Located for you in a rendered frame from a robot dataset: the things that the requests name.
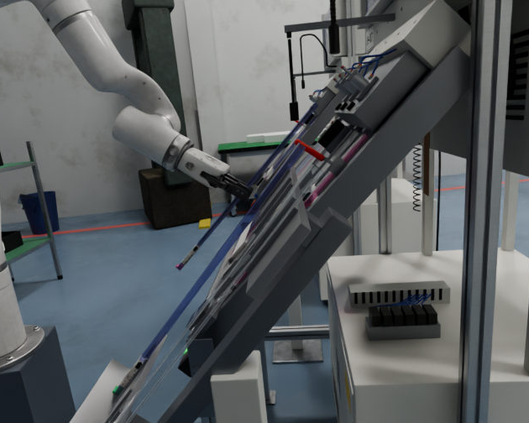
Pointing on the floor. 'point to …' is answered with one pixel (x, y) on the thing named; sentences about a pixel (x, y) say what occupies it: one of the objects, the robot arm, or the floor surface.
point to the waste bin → (31, 205)
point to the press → (140, 17)
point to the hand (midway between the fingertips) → (242, 190)
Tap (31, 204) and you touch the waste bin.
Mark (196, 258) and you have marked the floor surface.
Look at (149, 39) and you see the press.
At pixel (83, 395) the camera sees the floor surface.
